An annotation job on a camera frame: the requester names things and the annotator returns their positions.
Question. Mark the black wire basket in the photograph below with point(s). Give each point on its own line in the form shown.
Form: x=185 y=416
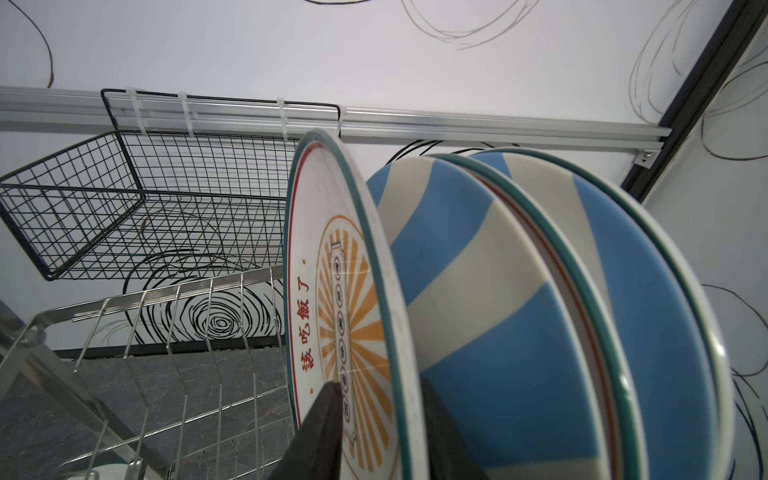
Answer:
x=161 y=184

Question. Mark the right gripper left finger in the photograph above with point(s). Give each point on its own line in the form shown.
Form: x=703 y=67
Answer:
x=316 y=450

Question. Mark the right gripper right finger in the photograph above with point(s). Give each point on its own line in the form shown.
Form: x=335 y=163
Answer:
x=449 y=455

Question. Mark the orange sunburst plate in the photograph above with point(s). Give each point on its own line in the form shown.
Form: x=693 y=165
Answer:
x=346 y=319

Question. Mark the blue white striped plate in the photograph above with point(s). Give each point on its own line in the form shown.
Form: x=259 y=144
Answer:
x=648 y=300

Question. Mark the stainless steel dish rack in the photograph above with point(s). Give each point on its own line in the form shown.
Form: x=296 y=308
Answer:
x=182 y=381

